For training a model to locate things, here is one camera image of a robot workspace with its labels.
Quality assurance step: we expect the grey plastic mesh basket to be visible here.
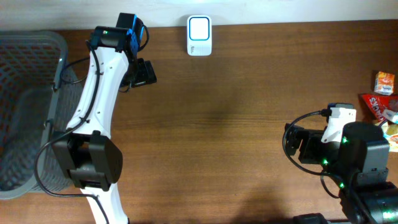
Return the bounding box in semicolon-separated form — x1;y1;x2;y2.
1;31;83;200

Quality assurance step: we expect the beige chips bag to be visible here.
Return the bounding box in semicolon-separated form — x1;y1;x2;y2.
381;123;398;152

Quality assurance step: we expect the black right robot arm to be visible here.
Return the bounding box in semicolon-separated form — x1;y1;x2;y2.
282;103;397;223

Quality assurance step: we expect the red Hacks snack bag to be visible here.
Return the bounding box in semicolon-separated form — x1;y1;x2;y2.
360;94;397;121

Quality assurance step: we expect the orange tissue pack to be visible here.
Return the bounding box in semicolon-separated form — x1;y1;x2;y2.
374;72;395;95

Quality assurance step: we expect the teal tissue pack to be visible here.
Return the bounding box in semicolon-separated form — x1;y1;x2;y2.
382;109;398;124

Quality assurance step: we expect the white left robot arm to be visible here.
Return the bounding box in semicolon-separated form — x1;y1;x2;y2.
51;26;157;223

